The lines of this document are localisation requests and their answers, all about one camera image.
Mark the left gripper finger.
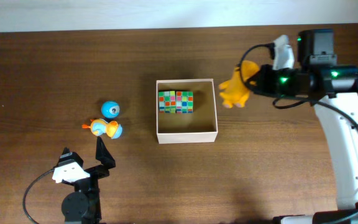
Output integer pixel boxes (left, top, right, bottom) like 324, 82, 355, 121
96, 136, 116, 169
57, 147, 83, 167

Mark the orange blue duck toy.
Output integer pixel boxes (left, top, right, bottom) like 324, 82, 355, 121
81, 119, 123, 139

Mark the blue ball toy with eye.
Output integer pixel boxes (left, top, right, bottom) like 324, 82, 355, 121
101, 101, 121, 119

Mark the yellow rubber duck toy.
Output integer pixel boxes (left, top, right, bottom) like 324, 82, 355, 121
219, 60, 260, 108

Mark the Rubik's cube one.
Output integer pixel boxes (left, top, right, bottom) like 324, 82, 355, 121
176, 91, 194, 114
158, 90, 177, 113

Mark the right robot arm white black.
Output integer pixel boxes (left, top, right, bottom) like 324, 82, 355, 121
246, 29, 358, 223

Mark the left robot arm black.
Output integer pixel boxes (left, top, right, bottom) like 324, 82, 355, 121
52, 137, 116, 224

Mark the white cardboard box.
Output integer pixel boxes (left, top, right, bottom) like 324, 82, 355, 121
155, 78, 218, 144

